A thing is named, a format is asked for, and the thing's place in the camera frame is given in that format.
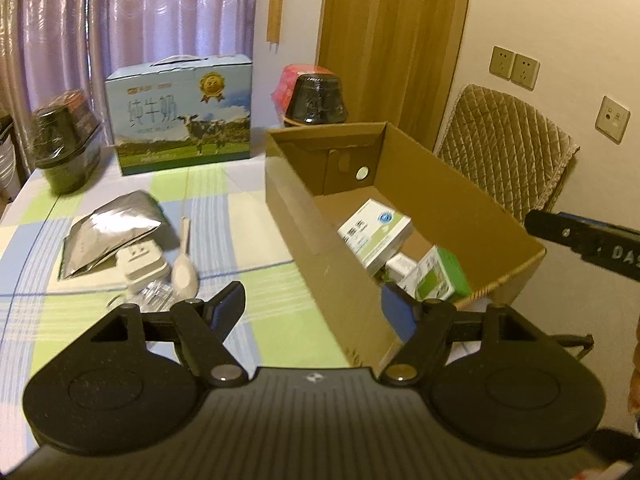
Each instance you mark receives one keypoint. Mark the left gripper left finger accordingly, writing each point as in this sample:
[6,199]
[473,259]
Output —
[202,327]

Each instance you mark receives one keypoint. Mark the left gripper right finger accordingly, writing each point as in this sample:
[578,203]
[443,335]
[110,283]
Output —
[425,330]

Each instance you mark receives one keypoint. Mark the beige rice spoon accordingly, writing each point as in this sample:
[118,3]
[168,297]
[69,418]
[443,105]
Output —
[184,279]

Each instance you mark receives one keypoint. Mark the clear plastic blister pack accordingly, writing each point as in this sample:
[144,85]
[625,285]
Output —
[158,296]

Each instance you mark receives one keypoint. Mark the green medicine box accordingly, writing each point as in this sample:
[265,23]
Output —
[438,275]

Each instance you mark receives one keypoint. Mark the white slim medicine box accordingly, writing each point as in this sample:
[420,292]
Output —
[398,267]

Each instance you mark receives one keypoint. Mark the white power adapter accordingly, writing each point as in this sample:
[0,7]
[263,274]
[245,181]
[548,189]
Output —
[141,264]

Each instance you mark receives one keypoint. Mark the silver foil pouch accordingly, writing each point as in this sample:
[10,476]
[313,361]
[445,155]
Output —
[117,224]

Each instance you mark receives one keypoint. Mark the quilted brown chair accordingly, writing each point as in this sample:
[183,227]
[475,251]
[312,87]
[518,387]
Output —
[508,148]

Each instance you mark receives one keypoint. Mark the brown cardboard box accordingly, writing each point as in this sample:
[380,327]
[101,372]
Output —
[346,198]

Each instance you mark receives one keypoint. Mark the blue milk carton box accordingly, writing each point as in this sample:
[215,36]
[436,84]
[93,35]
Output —
[182,111]

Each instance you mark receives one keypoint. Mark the dark wrapped bowl container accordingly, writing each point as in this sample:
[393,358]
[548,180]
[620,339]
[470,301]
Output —
[67,141]

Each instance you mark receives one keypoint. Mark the red packaged box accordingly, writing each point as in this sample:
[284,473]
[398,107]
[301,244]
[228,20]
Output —
[282,94]

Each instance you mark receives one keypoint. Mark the wooden door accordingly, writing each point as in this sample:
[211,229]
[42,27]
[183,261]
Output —
[395,58]

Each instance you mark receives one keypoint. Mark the purple curtain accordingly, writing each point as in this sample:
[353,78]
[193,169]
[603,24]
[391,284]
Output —
[50,46]

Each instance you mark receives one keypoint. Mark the wall socket plates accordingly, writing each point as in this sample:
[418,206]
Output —
[516,67]

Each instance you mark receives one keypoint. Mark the wooden wall hanger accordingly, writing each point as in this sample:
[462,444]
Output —
[274,22]

